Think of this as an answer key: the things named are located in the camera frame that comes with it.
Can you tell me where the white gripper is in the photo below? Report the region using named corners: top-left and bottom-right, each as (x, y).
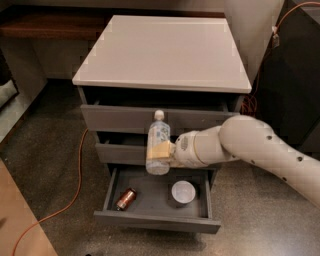
top-left (146, 131), bottom-right (207, 168)

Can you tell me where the clear plastic water bottle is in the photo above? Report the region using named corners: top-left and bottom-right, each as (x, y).
top-left (146, 110), bottom-right (170, 175)

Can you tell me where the grey bottom drawer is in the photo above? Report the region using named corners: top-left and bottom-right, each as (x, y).
top-left (94, 165), bottom-right (220, 234)

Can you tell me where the grey drawer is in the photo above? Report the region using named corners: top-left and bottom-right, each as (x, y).
top-left (94, 165), bottom-right (220, 234)
top-left (81, 104), bottom-right (236, 136)
top-left (94, 131), bottom-right (221, 167)

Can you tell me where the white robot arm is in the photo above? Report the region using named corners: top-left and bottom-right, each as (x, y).
top-left (146, 111), bottom-right (320, 207)

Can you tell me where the grey middle drawer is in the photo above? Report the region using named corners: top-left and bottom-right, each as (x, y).
top-left (94, 131), bottom-right (221, 167)

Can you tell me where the grey top drawer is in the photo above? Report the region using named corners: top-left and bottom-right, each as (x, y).
top-left (81, 104), bottom-right (236, 136)

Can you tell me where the grey drawer cabinet white top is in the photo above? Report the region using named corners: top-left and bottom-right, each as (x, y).
top-left (71, 14), bottom-right (253, 174)

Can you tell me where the white round bowl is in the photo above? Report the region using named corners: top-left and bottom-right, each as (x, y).
top-left (171, 181), bottom-right (196, 204)

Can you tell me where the copper red can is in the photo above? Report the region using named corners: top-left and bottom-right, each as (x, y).
top-left (116, 188), bottom-right (137, 211)

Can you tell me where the dark grey side cabinet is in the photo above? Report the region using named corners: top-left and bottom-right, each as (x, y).
top-left (252, 0), bottom-right (320, 154)

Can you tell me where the dark wooden shelf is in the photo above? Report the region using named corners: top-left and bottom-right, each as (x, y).
top-left (0, 5), bottom-right (225, 41)

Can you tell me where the orange coiled cable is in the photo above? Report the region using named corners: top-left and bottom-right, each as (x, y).
top-left (239, 1), bottom-right (320, 118)

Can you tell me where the orange extension cable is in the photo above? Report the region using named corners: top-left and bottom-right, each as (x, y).
top-left (11, 128), bottom-right (90, 256)

